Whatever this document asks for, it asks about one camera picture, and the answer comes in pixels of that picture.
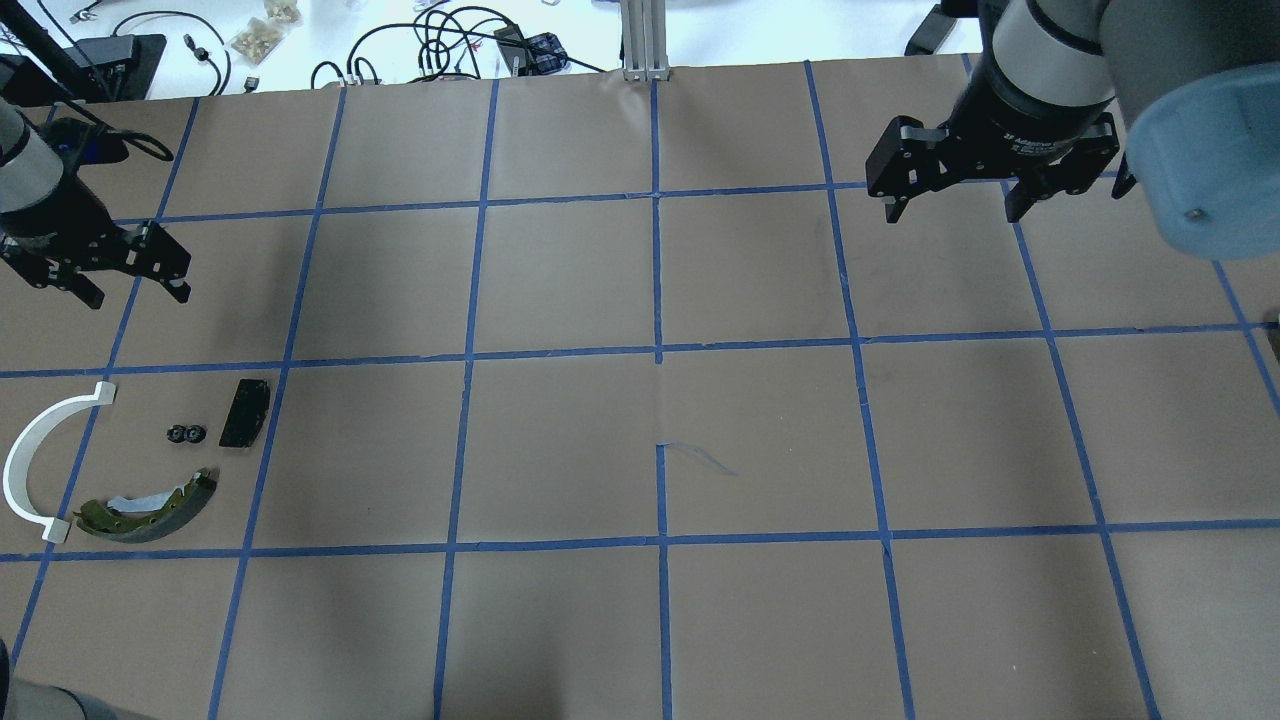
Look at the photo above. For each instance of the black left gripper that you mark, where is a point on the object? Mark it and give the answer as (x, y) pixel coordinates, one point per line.
(62, 214)

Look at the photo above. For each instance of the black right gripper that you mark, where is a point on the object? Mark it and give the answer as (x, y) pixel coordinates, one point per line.
(1022, 118)

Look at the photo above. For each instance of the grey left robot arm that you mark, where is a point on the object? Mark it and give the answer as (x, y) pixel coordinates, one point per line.
(56, 230)

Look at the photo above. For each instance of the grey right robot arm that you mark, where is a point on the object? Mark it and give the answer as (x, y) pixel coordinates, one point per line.
(1183, 95)

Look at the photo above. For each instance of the black power adapter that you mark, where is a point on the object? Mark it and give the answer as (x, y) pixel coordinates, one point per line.
(935, 27)

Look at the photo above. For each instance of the black brake pad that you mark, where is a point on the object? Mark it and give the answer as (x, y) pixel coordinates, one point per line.
(247, 413)

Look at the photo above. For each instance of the black device on stand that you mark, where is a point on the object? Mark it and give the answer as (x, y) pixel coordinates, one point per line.
(125, 66)

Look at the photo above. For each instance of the olive brake shoe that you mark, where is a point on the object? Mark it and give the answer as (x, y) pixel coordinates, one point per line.
(151, 518)

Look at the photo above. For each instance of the bag of wooden pieces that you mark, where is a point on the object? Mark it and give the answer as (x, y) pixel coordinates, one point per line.
(263, 33)

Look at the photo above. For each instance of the white curved plastic bracket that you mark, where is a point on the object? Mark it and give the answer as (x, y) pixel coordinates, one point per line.
(18, 461)

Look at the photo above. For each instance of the aluminium frame post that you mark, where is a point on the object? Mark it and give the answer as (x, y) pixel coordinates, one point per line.
(644, 40)

